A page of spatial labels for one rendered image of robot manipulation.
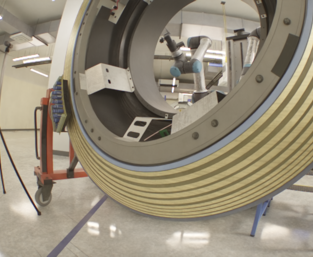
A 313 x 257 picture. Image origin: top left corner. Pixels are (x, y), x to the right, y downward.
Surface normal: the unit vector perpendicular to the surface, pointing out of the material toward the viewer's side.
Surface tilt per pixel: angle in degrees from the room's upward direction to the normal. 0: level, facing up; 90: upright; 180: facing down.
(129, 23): 117
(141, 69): 76
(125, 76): 63
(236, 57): 90
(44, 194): 90
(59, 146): 90
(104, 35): 104
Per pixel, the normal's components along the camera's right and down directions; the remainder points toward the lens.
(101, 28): 0.69, 0.33
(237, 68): -0.68, -0.03
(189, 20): -0.06, 0.01
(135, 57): 0.73, 0.00
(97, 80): -0.20, -0.25
